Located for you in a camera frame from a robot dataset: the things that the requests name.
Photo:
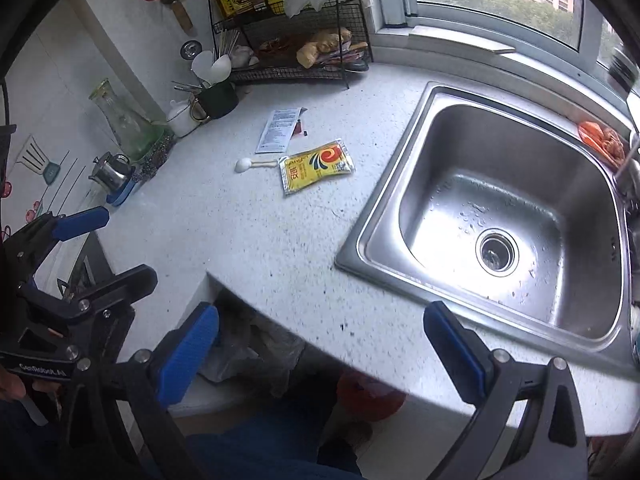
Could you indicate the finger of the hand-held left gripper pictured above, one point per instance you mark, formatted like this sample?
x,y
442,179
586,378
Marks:
x,y
80,225
130,282

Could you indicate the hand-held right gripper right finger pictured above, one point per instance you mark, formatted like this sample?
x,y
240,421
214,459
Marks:
x,y
457,355

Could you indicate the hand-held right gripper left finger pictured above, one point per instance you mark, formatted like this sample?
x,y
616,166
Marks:
x,y
187,355

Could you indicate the person's left hand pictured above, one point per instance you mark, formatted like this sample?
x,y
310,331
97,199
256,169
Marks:
x,y
12,387

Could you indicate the blue dish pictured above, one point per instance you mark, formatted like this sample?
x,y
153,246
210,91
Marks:
x,y
122,194

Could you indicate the clear plastic bag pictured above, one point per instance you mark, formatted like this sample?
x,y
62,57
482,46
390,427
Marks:
x,y
250,350

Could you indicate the person's blue jeans leg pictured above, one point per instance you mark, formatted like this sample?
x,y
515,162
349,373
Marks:
x,y
260,440

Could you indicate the sink drain strainer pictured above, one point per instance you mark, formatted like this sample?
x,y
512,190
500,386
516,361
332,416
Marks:
x,y
496,250

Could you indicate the glass carafe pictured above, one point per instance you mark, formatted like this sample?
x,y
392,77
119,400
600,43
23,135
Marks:
x,y
122,120

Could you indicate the green dish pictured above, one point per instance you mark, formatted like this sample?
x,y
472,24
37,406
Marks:
x,y
157,135

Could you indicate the white ceramic lidded jar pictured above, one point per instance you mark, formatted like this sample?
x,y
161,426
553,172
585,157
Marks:
x,y
181,119

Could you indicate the white spoon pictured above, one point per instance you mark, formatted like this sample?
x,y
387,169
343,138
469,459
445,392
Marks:
x,y
245,165

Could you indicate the stainless steel sink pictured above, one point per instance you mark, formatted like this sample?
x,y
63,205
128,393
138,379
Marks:
x,y
500,185

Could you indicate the white ladle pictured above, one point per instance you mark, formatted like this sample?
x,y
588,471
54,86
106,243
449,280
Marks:
x,y
207,65

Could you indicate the hanging metal sink strainer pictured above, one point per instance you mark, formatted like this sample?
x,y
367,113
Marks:
x,y
190,50

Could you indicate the white printed packet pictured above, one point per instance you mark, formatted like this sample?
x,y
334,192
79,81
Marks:
x,y
277,132

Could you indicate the yellow sachet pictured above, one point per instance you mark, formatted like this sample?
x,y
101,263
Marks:
x,y
315,167

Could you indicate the bundle of chopsticks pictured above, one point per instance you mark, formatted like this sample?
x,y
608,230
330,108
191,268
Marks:
x,y
227,42

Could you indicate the garlic bulb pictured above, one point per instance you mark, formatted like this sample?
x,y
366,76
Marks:
x,y
242,55

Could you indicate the ginger root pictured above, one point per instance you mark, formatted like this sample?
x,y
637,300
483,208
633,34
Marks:
x,y
312,50

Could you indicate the red snack packets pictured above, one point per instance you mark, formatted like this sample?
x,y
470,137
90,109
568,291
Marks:
x,y
350,62

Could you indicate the window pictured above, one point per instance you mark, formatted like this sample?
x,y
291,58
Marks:
x,y
500,5

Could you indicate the wall sticker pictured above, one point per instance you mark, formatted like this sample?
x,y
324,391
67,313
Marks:
x,y
40,160

